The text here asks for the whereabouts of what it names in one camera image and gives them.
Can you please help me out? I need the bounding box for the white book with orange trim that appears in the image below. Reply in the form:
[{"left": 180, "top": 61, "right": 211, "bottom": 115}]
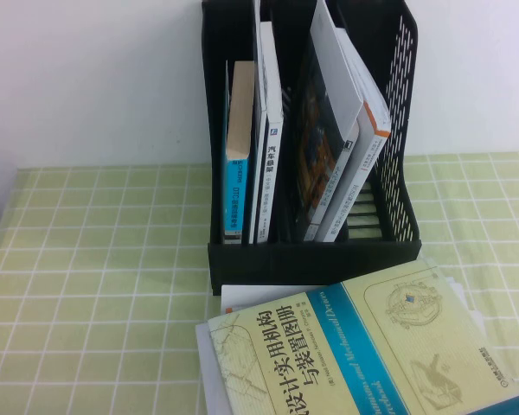
[{"left": 314, "top": 28, "right": 393, "bottom": 243}]

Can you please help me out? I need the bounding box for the blue spine book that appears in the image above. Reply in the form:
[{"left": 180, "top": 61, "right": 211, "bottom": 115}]
[{"left": 222, "top": 59, "right": 257, "bottom": 246}]

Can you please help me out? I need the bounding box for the white book with black lettering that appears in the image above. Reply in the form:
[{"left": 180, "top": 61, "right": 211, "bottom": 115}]
[{"left": 247, "top": 0, "right": 285, "bottom": 246}]

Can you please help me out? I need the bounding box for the black plastic book holder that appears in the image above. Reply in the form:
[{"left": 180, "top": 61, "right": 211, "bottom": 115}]
[{"left": 200, "top": 0, "right": 423, "bottom": 297}]

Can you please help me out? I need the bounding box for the book with dark colourful cover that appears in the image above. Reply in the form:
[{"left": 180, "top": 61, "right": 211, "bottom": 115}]
[{"left": 292, "top": 0, "right": 367, "bottom": 242}]

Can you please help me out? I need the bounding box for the white book with orange mark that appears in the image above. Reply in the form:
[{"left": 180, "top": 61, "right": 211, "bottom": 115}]
[{"left": 220, "top": 283, "right": 343, "bottom": 315}]

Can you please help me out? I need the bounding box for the pale yellow mechanical devices book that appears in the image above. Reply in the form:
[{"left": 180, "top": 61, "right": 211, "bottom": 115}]
[{"left": 207, "top": 258, "right": 519, "bottom": 415}]

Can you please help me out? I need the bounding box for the green checked tablecloth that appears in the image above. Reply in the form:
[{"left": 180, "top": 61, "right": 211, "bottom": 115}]
[{"left": 0, "top": 150, "right": 519, "bottom": 415}]

